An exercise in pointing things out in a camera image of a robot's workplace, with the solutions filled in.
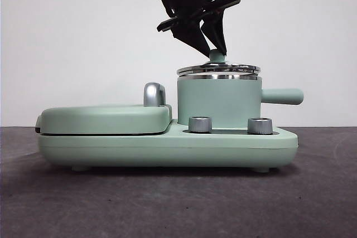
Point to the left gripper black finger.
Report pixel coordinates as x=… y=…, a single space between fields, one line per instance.
x=216 y=29
x=189 y=34

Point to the glass lid with green knob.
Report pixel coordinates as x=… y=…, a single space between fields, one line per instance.
x=217 y=57

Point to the silver control knob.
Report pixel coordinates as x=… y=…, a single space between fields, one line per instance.
x=200 y=124
x=260 y=126

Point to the mint green breakfast maker base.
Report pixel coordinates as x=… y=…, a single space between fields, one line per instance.
x=167 y=148

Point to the mint green sandwich press cover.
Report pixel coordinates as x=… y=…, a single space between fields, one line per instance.
x=97 y=119

